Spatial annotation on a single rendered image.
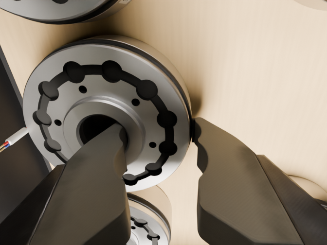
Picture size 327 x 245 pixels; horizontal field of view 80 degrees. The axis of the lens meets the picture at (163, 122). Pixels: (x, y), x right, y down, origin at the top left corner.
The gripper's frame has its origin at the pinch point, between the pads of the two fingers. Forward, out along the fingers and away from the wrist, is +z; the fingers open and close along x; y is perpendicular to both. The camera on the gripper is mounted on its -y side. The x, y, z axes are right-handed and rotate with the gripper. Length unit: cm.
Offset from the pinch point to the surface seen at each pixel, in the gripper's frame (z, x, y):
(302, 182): 0.3, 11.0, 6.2
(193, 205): 1.9, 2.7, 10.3
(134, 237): -0.9, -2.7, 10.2
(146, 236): -0.8, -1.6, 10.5
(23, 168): 1.7, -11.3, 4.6
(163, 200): 1.4, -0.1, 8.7
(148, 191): 1.1, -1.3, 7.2
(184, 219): 2.0, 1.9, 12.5
